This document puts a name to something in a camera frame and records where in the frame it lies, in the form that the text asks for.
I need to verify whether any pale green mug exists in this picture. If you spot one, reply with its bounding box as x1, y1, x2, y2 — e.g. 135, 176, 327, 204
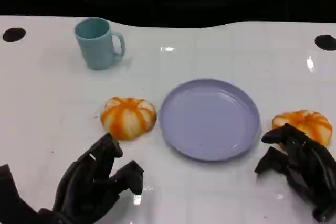
74, 17, 125, 71

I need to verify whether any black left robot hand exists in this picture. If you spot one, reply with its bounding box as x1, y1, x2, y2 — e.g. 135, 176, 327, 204
51, 133, 145, 224

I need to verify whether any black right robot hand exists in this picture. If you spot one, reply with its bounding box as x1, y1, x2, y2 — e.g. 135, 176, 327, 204
254, 123, 336, 223

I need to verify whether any lilac plate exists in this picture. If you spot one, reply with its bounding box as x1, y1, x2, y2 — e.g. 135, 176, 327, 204
159, 78, 262, 162

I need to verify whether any orange and white bread roll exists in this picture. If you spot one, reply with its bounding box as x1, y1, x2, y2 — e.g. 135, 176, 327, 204
271, 109, 333, 148
100, 97, 158, 141

